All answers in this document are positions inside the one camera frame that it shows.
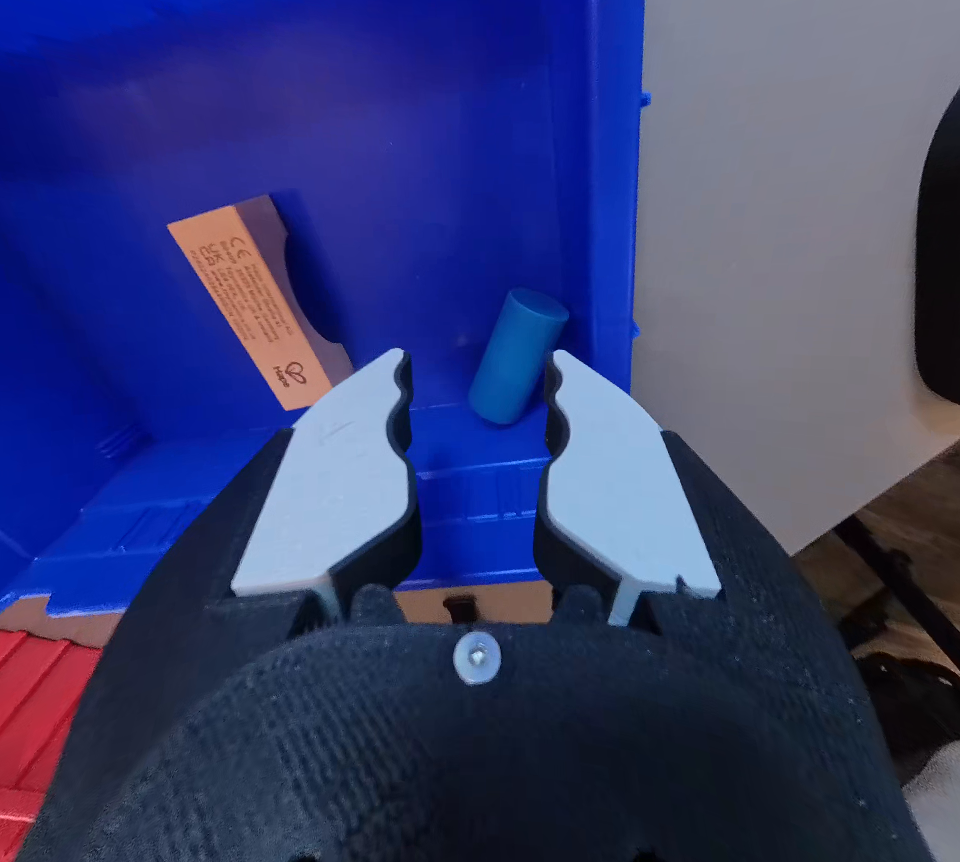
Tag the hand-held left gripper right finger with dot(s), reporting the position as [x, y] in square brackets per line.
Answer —
[623, 495]

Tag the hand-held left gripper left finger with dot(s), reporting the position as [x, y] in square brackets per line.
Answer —
[323, 495]

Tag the blue wooden cylinder block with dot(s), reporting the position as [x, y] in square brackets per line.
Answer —
[518, 353]

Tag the pale wooden arch block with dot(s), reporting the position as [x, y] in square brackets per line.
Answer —
[248, 293]

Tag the blue plastic bin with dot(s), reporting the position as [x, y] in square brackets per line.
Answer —
[375, 83]

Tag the red plastic bin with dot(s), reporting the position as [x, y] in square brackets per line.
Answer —
[38, 720]

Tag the black wrist rest pad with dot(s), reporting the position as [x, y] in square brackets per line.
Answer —
[942, 263]

